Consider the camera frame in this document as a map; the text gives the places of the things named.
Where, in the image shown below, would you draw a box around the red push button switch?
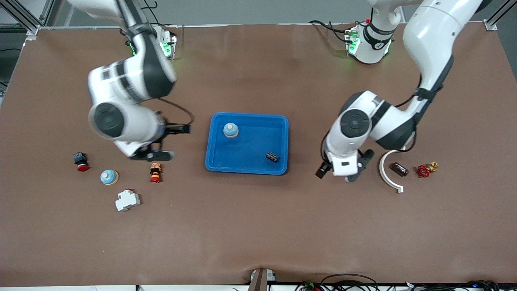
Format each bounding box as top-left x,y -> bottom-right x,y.
73,152 -> 89,172

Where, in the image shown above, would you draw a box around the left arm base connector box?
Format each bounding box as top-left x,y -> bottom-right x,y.
344,25 -> 361,55

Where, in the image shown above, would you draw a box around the looped black cable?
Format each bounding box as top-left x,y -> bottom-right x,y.
321,274 -> 380,291

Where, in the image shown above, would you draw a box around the aluminium frame profile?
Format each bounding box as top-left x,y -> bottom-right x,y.
483,0 -> 517,32
0,0 -> 55,41

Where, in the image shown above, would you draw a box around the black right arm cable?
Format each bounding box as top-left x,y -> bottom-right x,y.
156,97 -> 195,127

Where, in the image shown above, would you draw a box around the black cable bundle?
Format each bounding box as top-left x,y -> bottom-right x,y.
412,280 -> 503,291

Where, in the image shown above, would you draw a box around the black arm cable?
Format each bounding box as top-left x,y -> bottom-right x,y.
156,97 -> 195,127
394,88 -> 429,109

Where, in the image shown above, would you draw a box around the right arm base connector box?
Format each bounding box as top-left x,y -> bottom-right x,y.
160,27 -> 178,61

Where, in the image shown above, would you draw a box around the brown table cover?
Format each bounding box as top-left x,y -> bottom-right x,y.
0,22 -> 517,287

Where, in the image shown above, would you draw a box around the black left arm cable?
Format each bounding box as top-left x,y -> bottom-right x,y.
394,88 -> 429,109

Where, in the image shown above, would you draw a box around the red handwheel brass valve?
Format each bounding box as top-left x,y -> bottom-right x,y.
417,162 -> 439,178

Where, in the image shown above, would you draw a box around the black left base cables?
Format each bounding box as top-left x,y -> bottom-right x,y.
309,19 -> 356,43

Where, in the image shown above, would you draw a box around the black right base cables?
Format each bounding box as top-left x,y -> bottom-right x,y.
139,0 -> 178,29

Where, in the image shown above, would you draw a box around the metal table edge bracket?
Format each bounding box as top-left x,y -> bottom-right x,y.
247,268 -> 276,291

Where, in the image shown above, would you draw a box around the blue plastic tray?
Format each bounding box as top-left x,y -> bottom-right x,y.
205,112 -> 290,175

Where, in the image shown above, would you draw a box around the white circuit breaker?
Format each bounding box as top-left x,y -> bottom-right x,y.
115,189 -> 141,212

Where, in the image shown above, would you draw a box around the black base cables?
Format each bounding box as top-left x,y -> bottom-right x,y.
309,19 -> 356,43
139,0 -> 178,29

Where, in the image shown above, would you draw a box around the white curved plastic bracket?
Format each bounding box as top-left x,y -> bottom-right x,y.
379,149 -> 406,194

